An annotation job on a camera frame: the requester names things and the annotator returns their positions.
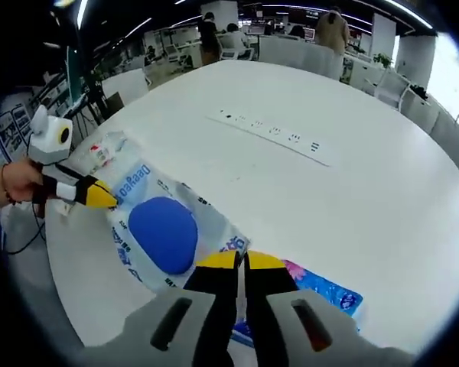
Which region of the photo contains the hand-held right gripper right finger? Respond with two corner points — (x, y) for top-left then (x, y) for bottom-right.
(244, 251), (414, 367)

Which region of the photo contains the clear plastic bottle red label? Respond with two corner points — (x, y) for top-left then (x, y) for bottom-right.
(86, 131), (130, 170)

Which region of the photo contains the white partition panel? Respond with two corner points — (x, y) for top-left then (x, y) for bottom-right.
(102, 67), (151, 112)

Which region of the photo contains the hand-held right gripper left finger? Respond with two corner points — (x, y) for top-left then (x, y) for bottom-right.
(78, 252), (243, 367)

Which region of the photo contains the white low cabinet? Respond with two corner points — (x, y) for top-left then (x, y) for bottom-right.
(400, 91), (443, 133)

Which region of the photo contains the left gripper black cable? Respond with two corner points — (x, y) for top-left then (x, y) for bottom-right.
(7, 202), (47, 255)

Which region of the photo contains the wet wipes pack blue lid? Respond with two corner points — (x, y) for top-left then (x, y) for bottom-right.
(106, 164), (252, 292)

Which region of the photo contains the blue flowered tissue pack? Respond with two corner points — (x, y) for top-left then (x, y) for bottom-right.
(229, 258), (365, 345)

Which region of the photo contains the blue white wall poster board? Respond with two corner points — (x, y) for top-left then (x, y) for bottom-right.
(0, 102), (31, 154)

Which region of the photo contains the green potted plant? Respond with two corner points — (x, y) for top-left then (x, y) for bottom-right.
(372, 52), (394, 70)

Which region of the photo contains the white office chair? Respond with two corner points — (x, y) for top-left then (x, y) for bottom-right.
(164, 41), (194, 70)
(365, 70), (412, 112)

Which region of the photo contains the white tabletop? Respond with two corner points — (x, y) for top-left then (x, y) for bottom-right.
(45, 59), (459, 355)

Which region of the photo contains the narrow bright window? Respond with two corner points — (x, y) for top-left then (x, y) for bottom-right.
(426, 32), (459, 123)

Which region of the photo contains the white built-in power strip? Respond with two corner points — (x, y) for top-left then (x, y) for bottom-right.
(205, 108), (333, 168)

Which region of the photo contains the large display on stand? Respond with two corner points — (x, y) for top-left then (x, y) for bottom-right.
(66, 45), (82, 101)

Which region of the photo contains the grey desk partition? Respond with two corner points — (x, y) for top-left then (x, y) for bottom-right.
(259, 37), (344, 82)

